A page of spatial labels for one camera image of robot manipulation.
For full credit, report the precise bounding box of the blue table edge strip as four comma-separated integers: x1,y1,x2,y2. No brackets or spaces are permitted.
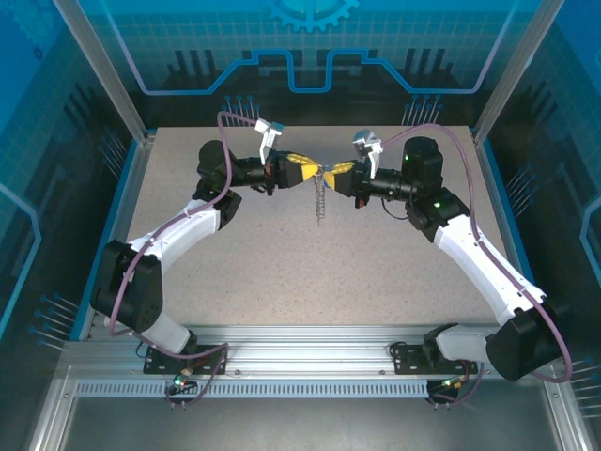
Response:
74,138,145,342

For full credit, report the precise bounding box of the grey metal panel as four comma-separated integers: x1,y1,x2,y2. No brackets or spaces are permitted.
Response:
60,397,564,451

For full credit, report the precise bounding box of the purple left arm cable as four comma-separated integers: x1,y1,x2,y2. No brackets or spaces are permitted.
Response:
108,111,231,411

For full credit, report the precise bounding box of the aluminium frame post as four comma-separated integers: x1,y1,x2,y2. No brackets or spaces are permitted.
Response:
471,0,567,145
51,0,156,145

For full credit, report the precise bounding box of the wide aluminium base rail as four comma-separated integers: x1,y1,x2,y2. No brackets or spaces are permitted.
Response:
88,323,562,377

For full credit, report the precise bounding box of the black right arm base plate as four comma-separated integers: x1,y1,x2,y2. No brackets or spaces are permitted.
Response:
391,341,478,376

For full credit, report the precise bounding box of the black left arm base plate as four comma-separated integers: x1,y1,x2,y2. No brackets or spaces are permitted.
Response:
143,344,230,376

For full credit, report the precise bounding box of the slotted grey cable duct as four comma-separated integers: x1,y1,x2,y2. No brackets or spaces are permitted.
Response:
73,379,431,399

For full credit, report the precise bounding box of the aluminium lower frame bar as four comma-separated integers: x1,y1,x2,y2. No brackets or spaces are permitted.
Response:
27,365,76,451
542,380,586,451

